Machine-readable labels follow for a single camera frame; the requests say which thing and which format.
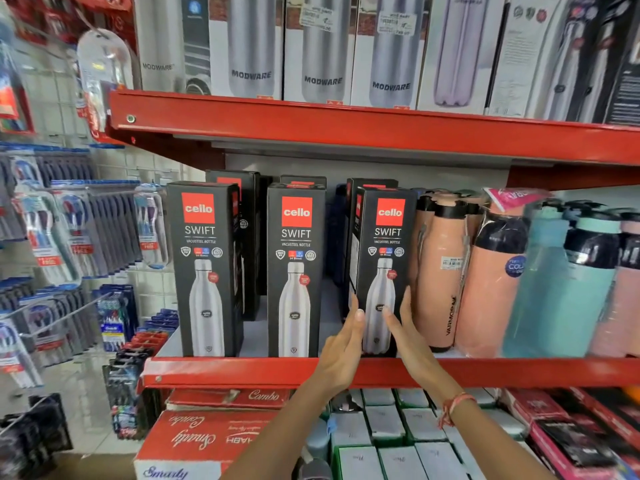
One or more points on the white steel bottle box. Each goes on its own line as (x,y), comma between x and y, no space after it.
(165,44)
(320,44)
(390,49)
(247,44)

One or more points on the person's right thumb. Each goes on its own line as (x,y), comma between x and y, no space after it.
(391,323)

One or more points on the blue multi toothbrush pack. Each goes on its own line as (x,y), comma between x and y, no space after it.
(115,317)

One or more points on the red metal shelf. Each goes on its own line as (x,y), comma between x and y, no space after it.
(350,127)
(250,372)

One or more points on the group of pink black boxes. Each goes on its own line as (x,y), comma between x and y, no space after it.
(575,434)

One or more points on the clear toothbrush blister pack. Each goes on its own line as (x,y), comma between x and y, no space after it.
(102,79)

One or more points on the person's left thumb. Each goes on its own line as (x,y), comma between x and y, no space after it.
(358,328)

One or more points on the flat red gift box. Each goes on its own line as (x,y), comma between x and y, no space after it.
(225,397)

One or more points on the person's left forearm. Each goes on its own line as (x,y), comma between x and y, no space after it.
(280,434)

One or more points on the row of black toothbrush packs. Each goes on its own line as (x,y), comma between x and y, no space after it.
(30,439)

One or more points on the person's right hand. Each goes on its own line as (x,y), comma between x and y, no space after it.
(415,354)

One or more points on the stack of dark toothbrush packs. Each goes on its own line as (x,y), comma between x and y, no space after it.
(132,374)

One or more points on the row of hanging toothbrush packs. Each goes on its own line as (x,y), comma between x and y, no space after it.
(50,169)
(45,324)
(85,229)

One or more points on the peach bottle with black cap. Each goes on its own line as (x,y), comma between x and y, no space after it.
(440,284)

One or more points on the person's left hand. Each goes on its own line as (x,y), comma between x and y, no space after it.
(337,362)

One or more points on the white printed bottle box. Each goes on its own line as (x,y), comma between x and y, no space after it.
(520,59)

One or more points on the group of small white boxes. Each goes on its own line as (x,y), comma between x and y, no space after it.
(385,434)

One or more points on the black printed bottle box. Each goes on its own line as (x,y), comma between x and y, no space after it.
(595,59)

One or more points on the black steel bottle box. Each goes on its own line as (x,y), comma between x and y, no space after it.
(303,179)
(296,269)
(205,269)
(382,244)
(250,234)
(370,182)

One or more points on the white lilac bottle box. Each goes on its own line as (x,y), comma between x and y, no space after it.
(460,49)

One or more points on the person's right forearm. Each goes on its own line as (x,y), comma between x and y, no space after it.
(492,442)

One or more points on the teal bottle with navy cap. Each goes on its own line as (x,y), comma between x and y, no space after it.
(560,304)
(547,214)

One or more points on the single hanging toothbrush pack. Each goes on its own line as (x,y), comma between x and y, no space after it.
(150,229)

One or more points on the large red gift box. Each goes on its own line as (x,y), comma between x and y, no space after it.
(200,442)

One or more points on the pink hang tag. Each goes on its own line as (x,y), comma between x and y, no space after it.
(515,198)

